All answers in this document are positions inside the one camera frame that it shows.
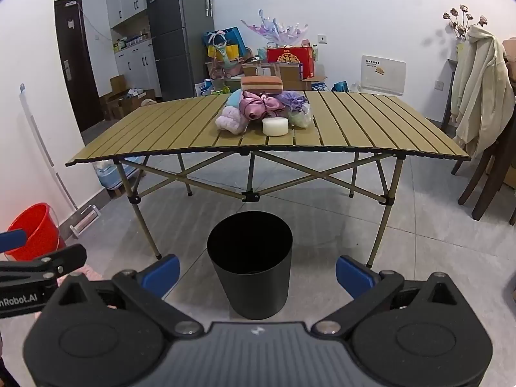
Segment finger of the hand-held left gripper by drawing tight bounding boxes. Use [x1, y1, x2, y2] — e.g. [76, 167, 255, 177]
[0, 231, 27, 253]
[0, 245, 88, 287]

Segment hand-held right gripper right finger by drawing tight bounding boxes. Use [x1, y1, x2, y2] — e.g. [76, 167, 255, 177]
[312, 255, 470, 337]

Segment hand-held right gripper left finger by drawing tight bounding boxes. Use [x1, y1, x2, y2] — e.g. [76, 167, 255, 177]
[42, 255, 204, 339]

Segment black trash bin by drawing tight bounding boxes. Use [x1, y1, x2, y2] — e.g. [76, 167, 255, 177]
[207, 211, 293, 320]

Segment white foam cylinder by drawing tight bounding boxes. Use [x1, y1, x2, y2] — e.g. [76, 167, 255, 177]
[262, 117, 290, 135]

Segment purple drawstring pouch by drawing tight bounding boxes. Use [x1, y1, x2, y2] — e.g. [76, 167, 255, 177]
[279, 91, 309, 110]

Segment pink satin scrunchie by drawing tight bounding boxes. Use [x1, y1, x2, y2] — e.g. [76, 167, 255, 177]
[239, 91, 285, 121]

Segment red plastic bucket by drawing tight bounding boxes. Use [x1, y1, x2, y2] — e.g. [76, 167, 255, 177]
[5, 203, 66, 262]

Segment pink fuzzy slipper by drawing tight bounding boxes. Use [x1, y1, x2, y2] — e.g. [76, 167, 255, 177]
[56, 265, 103, 289]

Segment pet water dispenser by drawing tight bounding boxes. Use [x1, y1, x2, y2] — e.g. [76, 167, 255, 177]
[94, 160, 122, 191]

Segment blue pet bowl stand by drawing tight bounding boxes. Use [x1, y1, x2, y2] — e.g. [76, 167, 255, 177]
[117, 157, 142, 180]

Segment tan slatted folding table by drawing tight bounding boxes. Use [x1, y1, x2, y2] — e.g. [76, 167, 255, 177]
[65, 89, 471, 269]

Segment dark wooden chair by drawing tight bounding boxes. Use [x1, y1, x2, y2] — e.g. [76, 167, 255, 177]
[451, 38, 516, 226]

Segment dark brown door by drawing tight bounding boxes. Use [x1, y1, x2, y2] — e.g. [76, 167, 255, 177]
[54, 0, 99, 133]

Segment clear crinkled plastic bag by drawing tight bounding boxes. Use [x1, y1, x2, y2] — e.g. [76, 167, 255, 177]
[287, 103, 314, 129]

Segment open cardboard box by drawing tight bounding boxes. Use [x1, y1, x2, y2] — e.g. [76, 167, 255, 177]
[105, 89, 156, 121]

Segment pale pink fluffy cloth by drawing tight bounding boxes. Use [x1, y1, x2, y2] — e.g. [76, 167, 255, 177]
[215, 106, 246, 134]

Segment blue printed bag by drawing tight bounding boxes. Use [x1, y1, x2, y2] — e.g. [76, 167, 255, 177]
[312, 82, 349, 93]

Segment white panel heater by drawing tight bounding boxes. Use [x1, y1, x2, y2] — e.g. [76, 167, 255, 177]
[361, 55, 407, 96]

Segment white lower cabinet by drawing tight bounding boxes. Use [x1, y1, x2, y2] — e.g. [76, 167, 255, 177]
[114, 42, 162, 101]

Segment large taped cardboard box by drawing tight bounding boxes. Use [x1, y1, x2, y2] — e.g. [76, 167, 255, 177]
[242, 62, 327, 91]

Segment dark side table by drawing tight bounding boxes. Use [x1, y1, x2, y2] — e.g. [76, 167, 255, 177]
[441, 58, 460, 130]

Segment pink bag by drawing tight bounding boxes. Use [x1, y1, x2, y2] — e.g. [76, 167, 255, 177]
[205, 62, 243, 79]

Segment pink and orange sponge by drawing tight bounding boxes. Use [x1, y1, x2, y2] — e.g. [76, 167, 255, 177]
[241, 76, 283, 92]

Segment cream hoodie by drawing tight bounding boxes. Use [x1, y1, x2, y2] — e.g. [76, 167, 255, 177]
[451, 25, 516, 158]

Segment dark grey refrigerator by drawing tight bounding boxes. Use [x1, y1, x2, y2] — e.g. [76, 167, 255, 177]
[144, 0, 214, 102]

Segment red gift box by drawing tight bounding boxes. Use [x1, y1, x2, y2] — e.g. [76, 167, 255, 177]
[267, 46, 314, 79]

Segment row of small bottles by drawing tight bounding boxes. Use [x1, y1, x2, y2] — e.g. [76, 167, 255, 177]
[114, 28, 152, 51]

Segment yellow bag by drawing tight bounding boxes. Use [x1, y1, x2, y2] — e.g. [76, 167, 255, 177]
[207, 44, 239, 62]

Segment iridescent bouquet wrapper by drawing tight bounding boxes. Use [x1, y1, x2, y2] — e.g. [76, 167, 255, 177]
[241, 8, 311, 47]

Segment dried flower bunch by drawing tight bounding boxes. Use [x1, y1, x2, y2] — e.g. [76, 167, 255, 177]
[442, 5, 488, 40]

